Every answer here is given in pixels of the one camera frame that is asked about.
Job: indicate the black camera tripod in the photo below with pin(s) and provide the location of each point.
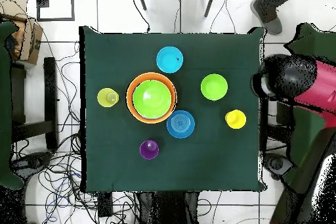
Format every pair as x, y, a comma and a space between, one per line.
141, 0

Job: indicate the small cyan bowl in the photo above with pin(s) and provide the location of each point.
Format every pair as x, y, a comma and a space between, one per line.
169, 59

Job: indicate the opaque yellow cup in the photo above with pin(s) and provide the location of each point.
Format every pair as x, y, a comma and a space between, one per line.
235, 119

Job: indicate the dark green tablecloth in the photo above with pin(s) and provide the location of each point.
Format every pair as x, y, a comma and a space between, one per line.
118, 58

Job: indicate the brown cardboard box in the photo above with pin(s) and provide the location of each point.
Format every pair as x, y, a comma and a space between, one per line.
31, 42

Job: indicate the purple cup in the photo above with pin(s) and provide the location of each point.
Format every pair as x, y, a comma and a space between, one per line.
148, 150

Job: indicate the small ribbed blue bowl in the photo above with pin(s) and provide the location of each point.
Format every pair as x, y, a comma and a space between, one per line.
180, 124

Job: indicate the large orange bowl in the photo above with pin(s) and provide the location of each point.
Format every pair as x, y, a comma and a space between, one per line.
130, 103

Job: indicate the person's foot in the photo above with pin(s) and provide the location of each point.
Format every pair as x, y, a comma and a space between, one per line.
270, 21

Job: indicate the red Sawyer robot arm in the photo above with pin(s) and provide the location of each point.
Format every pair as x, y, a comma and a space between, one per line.
323, 87

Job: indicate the small green bowl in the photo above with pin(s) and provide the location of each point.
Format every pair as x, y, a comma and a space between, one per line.
214, 87

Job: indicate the large green bowl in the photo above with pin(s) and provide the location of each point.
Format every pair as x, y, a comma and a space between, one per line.
152, 98

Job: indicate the green cloth covered table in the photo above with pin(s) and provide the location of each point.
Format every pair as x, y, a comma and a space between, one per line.
4, 103
307, 129

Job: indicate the translucent yellow-green cup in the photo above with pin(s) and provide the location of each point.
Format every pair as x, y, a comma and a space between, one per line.
108, 97

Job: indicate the dark grey base foot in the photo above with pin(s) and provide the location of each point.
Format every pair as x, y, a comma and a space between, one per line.
277, 163
34, 162

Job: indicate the black square floor frame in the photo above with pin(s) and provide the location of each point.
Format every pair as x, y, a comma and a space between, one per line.
55, 19

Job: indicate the black power box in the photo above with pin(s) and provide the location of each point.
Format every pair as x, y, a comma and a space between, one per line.
105, 205

